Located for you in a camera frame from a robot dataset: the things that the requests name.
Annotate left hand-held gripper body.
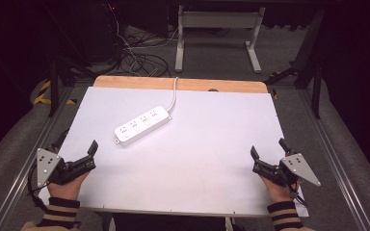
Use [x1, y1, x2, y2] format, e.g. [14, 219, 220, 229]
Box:
[36, 147, 97, 189]

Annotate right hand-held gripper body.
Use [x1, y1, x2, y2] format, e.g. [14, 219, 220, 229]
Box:
[251, 152, 322, 188]

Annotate person's right hand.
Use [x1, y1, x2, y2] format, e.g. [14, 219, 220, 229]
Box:
[258, 174, 299, 204]

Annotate person's left hand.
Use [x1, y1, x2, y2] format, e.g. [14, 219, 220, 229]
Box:
[46, 170, 92, 202]

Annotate yellow black hazard tape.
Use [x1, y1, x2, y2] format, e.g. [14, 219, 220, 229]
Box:
[33, 79, 78, 106]

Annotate white power strip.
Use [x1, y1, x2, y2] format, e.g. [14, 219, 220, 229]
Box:
[113, 105, 173, 147]

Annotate black metal stand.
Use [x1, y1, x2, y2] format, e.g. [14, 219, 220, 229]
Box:
[264, 9, 327, 120]
[46, 56, 99, 118]

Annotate white board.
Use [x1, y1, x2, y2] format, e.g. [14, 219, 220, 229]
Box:
[38, 86, 310, 218]

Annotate wooden table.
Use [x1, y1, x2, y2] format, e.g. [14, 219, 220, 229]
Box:
[92, 75, 269, 94]

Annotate person's dark clothed lap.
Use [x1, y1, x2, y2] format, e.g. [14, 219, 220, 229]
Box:
[110, 213, 245, 231]

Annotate aluminium floor rail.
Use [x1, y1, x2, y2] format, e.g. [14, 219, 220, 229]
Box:
[297, 90, 370, 231]
[0, 86, 76, 231]

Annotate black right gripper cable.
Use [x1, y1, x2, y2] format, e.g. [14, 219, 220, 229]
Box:
[288, 182, 308, 207]

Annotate white power strip cable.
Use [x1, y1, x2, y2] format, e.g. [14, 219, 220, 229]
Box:
[166, 76, 180, 114]

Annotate tangle of floor cables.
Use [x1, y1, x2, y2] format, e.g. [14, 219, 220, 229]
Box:
[107, 3, 181, 79]

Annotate grey metal desk frame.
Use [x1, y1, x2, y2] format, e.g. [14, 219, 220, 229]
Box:
[173, 4, 267, 74]

